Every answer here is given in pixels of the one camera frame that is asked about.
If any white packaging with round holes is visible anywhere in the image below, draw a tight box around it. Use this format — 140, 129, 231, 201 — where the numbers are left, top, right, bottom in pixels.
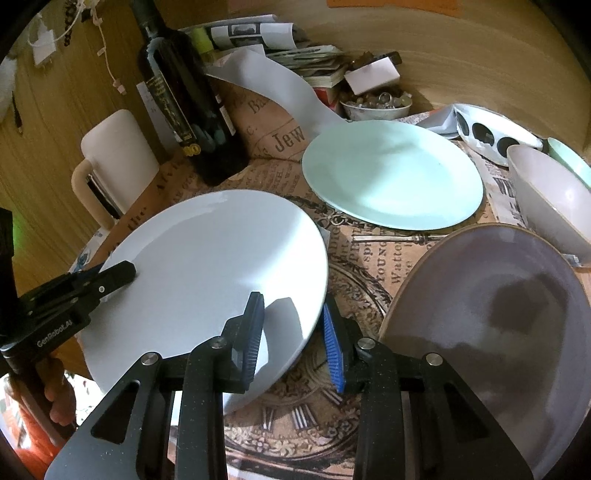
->
452, 104, 543, 163

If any cream white jug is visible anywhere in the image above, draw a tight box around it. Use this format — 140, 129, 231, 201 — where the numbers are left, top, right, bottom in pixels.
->
71, 109, 160, 230

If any dark glass bottle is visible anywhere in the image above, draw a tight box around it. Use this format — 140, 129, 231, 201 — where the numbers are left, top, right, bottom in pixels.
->
130, 0, 247, 186

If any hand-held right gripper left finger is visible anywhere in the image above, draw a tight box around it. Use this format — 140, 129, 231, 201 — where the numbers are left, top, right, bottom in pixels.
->
44, 292, 266, 480

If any person's left hand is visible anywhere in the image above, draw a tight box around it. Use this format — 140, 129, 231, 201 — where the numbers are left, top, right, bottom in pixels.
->
9, 357, 78, 428

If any large grey plate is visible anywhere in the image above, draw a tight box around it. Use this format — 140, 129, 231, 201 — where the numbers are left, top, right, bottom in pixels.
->
379, 223, 591, 480

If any crumpled white paper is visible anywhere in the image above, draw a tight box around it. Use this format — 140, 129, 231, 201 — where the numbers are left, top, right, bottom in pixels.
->
406, 108, 462, 139

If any printed brown tablecloth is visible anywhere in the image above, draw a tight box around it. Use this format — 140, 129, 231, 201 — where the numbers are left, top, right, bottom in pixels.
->
69, 88, 591, 480

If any red box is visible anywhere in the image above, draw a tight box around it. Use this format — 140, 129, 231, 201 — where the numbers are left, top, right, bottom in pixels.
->
318, 85, 343, 112

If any white charger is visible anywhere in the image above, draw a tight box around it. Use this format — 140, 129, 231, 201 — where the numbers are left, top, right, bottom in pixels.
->
28, 14, 59, 68

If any white plate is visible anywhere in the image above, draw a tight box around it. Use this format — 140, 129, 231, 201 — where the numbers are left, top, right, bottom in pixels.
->
76, 188, 329, 416

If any small bowl of glass beads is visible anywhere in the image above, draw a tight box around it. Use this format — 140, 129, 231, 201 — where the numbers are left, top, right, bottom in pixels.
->
340, 90, 413, 121

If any yellow green marker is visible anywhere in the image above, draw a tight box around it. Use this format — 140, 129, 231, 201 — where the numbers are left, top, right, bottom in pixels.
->
191, 27, 214, 57

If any grey white bowl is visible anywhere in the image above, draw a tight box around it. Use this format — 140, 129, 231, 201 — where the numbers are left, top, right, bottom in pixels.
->
506, 144, 591, 266

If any mint green plate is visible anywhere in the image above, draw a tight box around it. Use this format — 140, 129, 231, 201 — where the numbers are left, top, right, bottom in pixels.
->
301, 120, 485, 230

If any rolled newspaper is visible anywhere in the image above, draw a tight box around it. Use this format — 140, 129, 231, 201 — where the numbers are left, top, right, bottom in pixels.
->
180, 14, 297, 52

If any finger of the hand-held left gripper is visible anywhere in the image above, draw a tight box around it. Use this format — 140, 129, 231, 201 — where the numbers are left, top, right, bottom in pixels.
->
21, 261, 137, 324
25, 264, 103, 298

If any stack of papers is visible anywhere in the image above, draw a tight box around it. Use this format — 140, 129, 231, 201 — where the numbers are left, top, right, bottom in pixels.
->
268, 44, 348, 88

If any white card box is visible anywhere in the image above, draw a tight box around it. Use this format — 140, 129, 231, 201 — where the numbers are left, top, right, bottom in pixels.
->
344, 58, 400, 95

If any white cable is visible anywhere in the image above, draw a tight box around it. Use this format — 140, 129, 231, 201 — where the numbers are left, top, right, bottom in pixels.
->
28, 0, 127, 96

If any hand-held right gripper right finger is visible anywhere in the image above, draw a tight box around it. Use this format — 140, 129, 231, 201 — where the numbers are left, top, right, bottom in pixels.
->
322, 302, 539, 480

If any white paper sheet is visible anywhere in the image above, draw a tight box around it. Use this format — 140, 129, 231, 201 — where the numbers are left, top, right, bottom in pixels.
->
205, 48, 349, 139

